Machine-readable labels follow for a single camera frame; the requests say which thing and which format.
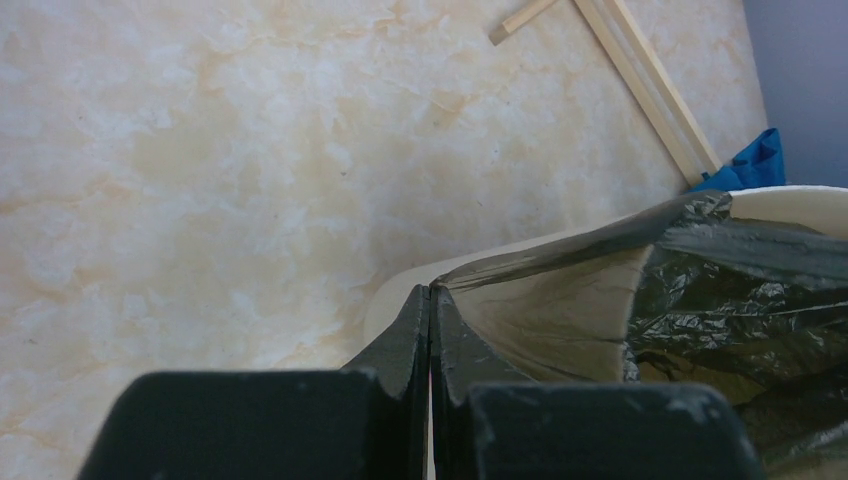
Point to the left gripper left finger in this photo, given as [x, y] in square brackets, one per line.
[365, 420]

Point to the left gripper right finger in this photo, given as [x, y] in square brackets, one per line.
[491, 421]

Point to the dark translucent trash bag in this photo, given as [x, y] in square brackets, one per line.
[685, 292]

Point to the blue t-shirt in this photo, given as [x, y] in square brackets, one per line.
[758, 165]

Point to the wooden clothes rack stand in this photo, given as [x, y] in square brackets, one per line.
[636, 61]

